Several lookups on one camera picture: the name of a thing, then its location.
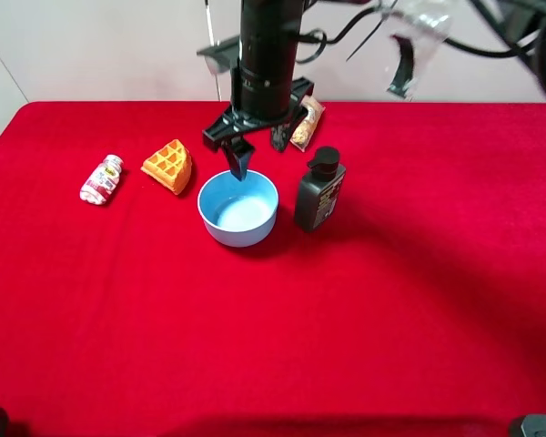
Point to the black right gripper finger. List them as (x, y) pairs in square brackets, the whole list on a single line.
[(280, 136)]

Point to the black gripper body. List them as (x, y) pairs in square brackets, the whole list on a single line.
[(237, 122)]

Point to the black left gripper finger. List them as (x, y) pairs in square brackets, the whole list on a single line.
[(238, 153)]

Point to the blue plastic bowl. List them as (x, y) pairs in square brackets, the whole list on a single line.
[(238, 213)]

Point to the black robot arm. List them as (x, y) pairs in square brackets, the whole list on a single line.
[(264, 93)]

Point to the clear wrapped snack packet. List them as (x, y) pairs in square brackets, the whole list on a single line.
[(305, 130)]

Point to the black pump dispenser bottle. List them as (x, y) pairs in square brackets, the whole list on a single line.
[(318, 190)]

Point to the orange waffle wedge toy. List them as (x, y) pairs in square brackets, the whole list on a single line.
[(171, 166)]

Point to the small white pink bottle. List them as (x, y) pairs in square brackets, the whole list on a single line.
[(103, 181)]

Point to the red tablecloth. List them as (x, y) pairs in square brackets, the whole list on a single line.
[(418, 308)]

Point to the black base corner right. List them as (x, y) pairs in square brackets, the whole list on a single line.
[(530, 425)]

